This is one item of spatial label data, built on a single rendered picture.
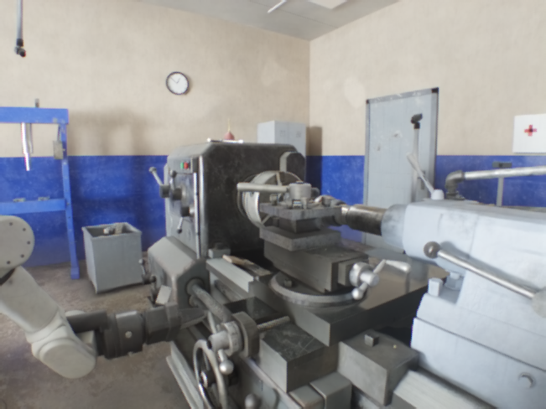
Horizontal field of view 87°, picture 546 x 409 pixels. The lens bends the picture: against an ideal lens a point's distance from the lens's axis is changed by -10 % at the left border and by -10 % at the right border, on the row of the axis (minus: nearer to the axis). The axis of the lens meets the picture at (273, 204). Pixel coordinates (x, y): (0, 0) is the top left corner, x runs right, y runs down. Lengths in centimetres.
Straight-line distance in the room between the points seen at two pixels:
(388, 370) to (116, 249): 291
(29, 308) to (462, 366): 76
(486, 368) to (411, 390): 14
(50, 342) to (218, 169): 93
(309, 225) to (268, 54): 491
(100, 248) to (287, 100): 383
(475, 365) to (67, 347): 72
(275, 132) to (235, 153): 346
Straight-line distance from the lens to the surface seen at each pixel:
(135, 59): 480
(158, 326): 69
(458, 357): 71
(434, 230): 75
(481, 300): 69
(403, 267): 71
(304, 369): 71
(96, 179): 455
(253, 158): 143
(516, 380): 68
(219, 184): 136
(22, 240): 56
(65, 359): 67
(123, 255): 333
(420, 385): 71
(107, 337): 69
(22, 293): 61
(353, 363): 73
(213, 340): 73
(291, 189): 86
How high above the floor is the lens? 126
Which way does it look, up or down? 8 degrees down
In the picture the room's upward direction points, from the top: straight up
